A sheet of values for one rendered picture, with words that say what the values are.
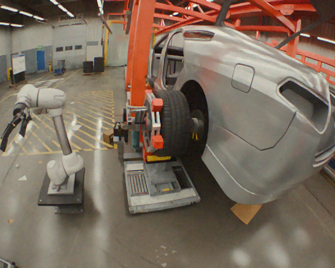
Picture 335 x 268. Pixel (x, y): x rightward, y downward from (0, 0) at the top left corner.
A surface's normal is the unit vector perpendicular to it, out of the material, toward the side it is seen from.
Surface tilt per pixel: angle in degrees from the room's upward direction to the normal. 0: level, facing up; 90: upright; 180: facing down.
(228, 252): 0
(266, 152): 90
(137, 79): 90
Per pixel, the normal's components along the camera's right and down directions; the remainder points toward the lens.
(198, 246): 0.13, -0.85
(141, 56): 0.28, 0.52
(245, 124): -0.95, 0.04
